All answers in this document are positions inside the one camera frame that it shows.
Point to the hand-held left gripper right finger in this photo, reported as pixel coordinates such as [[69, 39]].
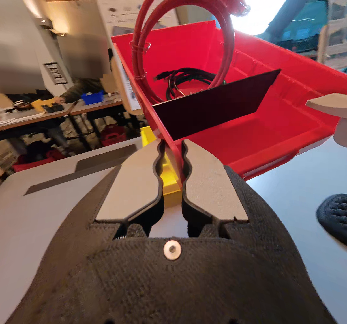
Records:
[[214, 188]]

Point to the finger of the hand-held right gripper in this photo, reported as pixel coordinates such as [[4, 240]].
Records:
[[330, 103]]

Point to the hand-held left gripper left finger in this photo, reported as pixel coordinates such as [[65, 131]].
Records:
[[132, 183]]

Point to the red plastic bin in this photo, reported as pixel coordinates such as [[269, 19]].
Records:
[[257, 139]]

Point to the yellow plastic bin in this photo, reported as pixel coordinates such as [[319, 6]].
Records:
[[169, 177]]

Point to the red tote bag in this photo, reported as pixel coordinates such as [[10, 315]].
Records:
[[113, 135]]

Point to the black bin divider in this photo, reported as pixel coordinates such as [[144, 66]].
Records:
[[217, 104]]

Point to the wooden background table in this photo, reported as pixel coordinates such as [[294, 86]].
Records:
[[89, 107]]

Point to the blue plastic bin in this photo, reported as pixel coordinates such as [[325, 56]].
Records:
[[92, 97]]

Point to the small yellow bin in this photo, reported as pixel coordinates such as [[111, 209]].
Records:
[[43, 104]]

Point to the black white marker poster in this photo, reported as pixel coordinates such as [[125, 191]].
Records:
[[55, 72]]

